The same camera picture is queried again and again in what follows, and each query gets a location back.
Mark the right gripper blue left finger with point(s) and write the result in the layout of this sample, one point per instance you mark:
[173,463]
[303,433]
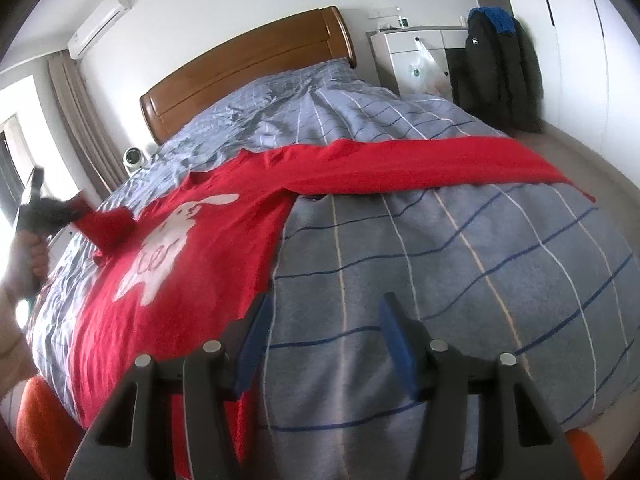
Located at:
[131,438]

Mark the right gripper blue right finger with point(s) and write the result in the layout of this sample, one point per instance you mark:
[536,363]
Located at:
[518,436]

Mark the red knit sweater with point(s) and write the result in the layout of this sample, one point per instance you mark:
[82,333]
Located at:
[477,237]

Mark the left hand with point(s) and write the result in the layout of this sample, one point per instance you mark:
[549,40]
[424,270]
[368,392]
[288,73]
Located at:
[28,265]

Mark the beige curtain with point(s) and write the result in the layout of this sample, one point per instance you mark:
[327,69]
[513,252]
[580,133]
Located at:
[93,146]

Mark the white round fan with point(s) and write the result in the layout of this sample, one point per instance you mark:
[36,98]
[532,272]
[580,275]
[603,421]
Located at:
[133,160]

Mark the white air conditioner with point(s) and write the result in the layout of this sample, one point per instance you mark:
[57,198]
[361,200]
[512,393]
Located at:
[103,17]

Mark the grey plaid duvet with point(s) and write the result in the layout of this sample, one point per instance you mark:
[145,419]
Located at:
[317,106]

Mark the wooden headboard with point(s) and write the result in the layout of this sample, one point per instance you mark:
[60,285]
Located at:
[291,43]

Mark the black jacket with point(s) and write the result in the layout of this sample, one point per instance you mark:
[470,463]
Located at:
[501,84]

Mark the white plastic bag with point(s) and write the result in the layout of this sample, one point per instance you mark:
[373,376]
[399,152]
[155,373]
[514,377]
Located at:
[426,76]

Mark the white drawer cabinet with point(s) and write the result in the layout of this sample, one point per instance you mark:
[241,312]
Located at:
[394,49]

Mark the white wardrobe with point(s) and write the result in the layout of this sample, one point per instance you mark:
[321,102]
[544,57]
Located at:
[589,63]

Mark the blue garment on jacket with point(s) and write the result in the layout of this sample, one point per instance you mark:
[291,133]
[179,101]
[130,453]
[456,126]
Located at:
[500,20]

